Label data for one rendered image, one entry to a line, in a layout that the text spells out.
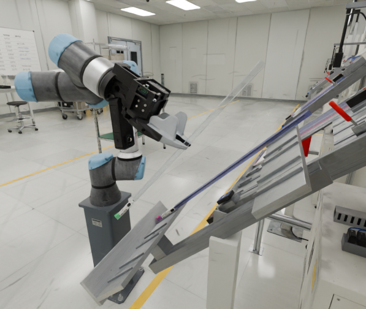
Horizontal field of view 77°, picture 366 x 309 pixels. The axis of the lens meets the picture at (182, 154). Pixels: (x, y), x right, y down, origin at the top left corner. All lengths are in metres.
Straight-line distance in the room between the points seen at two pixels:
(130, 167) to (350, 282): 0.86
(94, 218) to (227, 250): 0.83
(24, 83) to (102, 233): 0.81
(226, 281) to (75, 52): 0.58
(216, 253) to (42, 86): 0.56
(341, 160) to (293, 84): 8.87
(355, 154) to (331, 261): 0.37
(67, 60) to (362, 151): 0.66
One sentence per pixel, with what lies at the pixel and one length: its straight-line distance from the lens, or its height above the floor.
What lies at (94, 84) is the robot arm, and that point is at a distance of 0.51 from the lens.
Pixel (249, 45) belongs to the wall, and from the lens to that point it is 9.82.
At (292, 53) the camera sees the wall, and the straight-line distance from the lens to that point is 9.50.
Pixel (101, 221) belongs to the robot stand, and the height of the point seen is 0.48.
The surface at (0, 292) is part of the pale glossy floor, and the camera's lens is 1.80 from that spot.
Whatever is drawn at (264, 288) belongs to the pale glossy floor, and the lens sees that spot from 1.57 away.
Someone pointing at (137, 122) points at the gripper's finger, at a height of 1.07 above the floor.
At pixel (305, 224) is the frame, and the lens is 1.55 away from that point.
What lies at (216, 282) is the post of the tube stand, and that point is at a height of 0.71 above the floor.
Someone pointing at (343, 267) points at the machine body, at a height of 0.62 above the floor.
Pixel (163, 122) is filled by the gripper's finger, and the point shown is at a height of 1.07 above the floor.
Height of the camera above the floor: 1.16
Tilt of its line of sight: 21 degrees down
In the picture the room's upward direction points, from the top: straight up
